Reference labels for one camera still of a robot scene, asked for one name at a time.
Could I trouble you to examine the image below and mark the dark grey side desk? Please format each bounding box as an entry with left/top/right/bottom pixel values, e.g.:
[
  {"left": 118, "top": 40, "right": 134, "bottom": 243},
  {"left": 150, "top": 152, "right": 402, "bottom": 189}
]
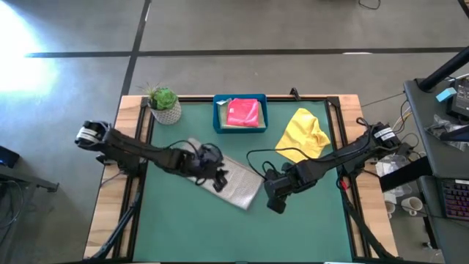
[{"left": 402, "top": 77, "right": 469, "bottom": 264}]

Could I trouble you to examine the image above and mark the green table mat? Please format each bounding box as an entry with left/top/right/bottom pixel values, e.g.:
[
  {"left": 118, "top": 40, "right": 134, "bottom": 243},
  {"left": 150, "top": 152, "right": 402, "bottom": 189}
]
[{"left": 132, "top": 100, "right": 354, "bottom": 263}]

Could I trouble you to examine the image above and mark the blue plastic bin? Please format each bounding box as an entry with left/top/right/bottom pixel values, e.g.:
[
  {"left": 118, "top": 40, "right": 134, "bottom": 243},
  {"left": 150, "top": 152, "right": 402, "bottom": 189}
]
[{"left": 212, "top": 93, "right": 269, "bottom": 135}]

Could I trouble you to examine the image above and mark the black rig support strut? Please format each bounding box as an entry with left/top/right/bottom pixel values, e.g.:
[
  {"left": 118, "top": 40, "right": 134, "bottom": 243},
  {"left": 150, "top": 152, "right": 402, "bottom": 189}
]
[
  {"left": 339, "top": 175, "right": 396, "bottom": 262},
  {"left": 87, "top": 188, "right": 143, "bottom": 262}
]

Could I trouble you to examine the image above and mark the sage green microfiber towel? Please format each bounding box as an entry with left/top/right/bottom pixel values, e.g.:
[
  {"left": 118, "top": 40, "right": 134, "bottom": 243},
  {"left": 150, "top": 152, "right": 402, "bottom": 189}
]
[{"left": 215, "top": 98, "right": 267, "bottom": 130}]

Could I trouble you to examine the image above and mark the backlit computer keyboard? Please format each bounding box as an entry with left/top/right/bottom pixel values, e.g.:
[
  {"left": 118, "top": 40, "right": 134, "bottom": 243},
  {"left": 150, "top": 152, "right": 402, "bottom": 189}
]
[{"left": 440, "top": 178, "right": 469, "bottom": 221}]

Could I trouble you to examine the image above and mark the yellow microfiber towel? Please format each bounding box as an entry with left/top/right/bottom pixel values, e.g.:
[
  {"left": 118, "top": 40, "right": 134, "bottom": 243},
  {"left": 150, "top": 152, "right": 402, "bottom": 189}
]
[{"left": 274, "top": 107, "right": 332, "bottom": 165}]

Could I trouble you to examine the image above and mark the clear plastic bag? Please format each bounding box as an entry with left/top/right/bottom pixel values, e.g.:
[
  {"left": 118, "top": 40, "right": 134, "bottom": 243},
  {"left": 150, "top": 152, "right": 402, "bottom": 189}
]
[{"left": 374, "top": 153, "right": 413, "bottom": 197}]

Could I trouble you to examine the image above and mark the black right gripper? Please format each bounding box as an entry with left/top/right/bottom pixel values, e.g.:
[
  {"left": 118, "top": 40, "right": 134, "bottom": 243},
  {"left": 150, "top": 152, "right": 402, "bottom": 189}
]
[{"left": 262, "top": 160, "right": 320, "bottom": 196}]

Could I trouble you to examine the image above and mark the grey waffle microfiber towel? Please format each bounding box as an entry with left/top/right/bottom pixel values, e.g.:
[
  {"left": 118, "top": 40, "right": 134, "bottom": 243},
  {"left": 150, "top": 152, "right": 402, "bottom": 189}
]
[{"left": 181, "top": 136, "right": 265, "bottom": 211}]

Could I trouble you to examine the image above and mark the pink microfiber towel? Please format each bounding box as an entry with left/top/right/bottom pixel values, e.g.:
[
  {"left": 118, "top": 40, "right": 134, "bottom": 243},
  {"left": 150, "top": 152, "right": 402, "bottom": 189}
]
[{"left": 226, "top": 97, "right": 261, "bottom": 128}]

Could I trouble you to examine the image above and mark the light blue small box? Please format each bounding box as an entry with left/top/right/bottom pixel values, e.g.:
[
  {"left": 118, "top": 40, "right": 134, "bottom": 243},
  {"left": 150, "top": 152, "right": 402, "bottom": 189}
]
[{"left": 435, "top": 87, "right": 457, "bottom": 103}]

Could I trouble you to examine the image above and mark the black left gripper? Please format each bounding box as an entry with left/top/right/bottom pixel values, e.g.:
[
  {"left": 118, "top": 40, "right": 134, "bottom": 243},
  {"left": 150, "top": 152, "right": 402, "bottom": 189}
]
[{"left": 182, "top": 143, "right": 226, "bottom": 181}]

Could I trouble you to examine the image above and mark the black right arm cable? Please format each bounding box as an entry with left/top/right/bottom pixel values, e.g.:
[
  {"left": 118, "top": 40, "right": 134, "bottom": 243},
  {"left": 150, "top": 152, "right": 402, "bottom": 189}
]
[{"left": 245, "top": 147, "right": 317, "bottom": 181}]

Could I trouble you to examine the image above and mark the succulent in triangle-patterned pot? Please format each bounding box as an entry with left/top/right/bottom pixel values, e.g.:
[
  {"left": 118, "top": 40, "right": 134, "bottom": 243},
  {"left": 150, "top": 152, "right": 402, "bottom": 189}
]
[{"left": 138, "top": 82, "right": 183, "bottom": 126}]

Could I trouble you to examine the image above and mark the black floor stand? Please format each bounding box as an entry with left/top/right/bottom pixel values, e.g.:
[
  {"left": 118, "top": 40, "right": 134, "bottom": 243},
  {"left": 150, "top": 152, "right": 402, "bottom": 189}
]
[{"left": 0, "top": 145, "right": 60, "bottom": 194}]

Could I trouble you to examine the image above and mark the black pole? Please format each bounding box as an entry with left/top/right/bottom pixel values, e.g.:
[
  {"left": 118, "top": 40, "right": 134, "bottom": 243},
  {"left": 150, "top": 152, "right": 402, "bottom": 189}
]
[{"left": 418, "top": 45, "right": 469, "bottom": 93}]

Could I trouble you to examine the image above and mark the black power adapter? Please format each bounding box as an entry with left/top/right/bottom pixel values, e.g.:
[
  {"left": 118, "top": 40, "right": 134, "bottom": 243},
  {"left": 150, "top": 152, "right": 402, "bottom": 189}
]
[{"left": 449, "top": 77, "right": 469, "bottom": 119}]

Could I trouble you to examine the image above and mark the black floor cable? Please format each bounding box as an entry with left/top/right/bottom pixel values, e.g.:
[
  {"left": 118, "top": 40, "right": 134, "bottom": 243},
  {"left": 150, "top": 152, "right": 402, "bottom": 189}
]
[{"left": 358, "top": 0, "right": 382, "bottom": 11}]

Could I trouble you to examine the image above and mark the black table frame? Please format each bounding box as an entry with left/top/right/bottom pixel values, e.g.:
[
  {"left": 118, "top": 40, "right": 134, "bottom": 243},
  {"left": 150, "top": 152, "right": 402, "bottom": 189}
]
[{"left": 111, "top": 94, "right": 369, "bottom": 263}]

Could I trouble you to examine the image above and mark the black chair armrest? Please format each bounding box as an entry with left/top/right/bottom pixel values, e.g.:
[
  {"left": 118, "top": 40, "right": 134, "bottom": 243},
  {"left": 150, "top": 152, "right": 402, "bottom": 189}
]
[{"left": 378, "top": 155, "right": 434, "bottom": 193}]

